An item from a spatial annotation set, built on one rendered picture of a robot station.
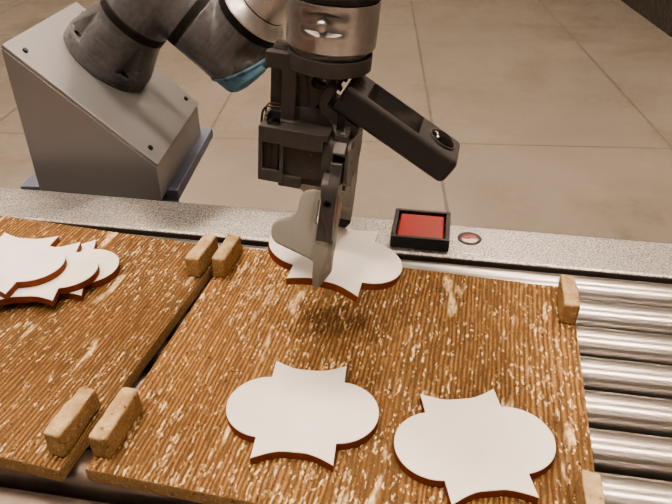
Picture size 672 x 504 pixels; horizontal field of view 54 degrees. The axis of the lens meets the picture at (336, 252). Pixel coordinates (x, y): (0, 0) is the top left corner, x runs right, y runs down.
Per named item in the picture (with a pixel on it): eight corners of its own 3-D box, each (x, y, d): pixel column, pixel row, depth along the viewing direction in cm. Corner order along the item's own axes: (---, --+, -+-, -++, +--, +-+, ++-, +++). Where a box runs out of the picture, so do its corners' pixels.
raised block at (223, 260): (229, 250, 82) (227, 231, 80) (244, 252, 81) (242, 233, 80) (211, 277, 77) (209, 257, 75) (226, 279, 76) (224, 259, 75)
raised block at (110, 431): (126, 405, 60) (121, 383, 58) (145, 409, 59) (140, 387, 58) (91, 458, 55) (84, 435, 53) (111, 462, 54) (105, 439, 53)
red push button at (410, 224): (400, 221, 92) (401, 212, 91) (443, 225, 91) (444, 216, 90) (396, 244, 87) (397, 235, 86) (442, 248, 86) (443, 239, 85)
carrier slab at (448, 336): (233, 256, 83) (232, 245, 83) (569, 299, 76) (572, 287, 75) (87, 481, 55) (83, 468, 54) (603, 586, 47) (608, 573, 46)
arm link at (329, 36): (387, -9, 55) (371, 15, 48) (381, 46, 57) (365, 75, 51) (301, -20, 56) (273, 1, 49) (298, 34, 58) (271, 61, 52)
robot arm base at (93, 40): (89, 18, 116) (119, -26, 112) (157, 78, 120) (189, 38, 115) (46, 35, 103) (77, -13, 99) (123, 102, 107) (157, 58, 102)
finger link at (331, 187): (319, 235, 61) (333, 142, 60) (337, 238, 61) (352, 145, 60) (309, 242, 57) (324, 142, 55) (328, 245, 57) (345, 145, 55)
